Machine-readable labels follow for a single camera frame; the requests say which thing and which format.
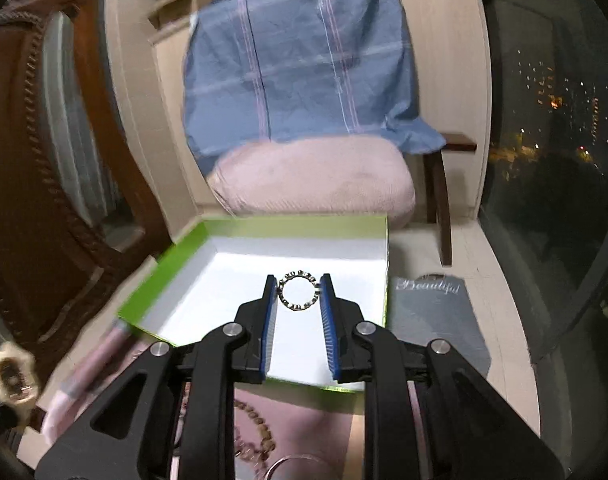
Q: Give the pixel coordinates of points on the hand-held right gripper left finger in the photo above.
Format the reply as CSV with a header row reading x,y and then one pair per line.
x,y
265,330

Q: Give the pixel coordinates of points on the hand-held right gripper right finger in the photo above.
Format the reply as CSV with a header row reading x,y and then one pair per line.
x,y
329,330

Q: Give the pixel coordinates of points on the green cardboard box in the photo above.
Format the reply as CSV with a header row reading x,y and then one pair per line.
x,y
224,280

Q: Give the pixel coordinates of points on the pink striped cloth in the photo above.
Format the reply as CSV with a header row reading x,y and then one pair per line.
x,y
314,430

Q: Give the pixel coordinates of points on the grey printed mat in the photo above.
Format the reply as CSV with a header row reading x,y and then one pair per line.
x,y
434,320

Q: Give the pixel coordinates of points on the clear glass bangle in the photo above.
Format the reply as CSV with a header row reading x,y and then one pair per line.
x,y
289,458

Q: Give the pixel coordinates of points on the pink seat cushion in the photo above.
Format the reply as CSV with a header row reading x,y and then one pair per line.
x,y
309,180

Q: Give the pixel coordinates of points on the dark wooden armchair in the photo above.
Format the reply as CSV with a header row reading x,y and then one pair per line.
x,y
441,200

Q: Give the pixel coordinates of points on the carved brown wooden chair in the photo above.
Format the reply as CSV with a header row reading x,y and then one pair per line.
x,y
14,220

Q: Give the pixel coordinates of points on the blue plaid cloth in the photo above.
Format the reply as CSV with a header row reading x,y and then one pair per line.
x,y
294,60

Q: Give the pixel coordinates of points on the dark window glass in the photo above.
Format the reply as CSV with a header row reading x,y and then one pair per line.
x,y
534,110

